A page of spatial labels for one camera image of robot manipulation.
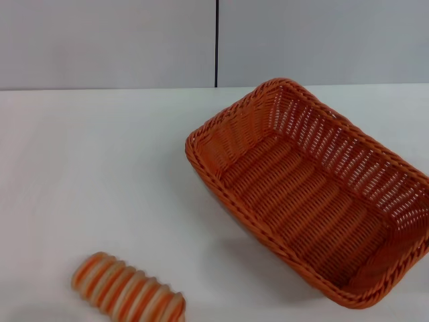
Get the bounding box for orange woven rectangular basket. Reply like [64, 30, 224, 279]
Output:
[184, 77, 429, 307]

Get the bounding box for orange white striped bread roll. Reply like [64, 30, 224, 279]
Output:
[70, 251, 187, 322]

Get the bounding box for black wall seam strip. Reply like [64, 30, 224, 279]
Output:
[213, 0, 220, 89]

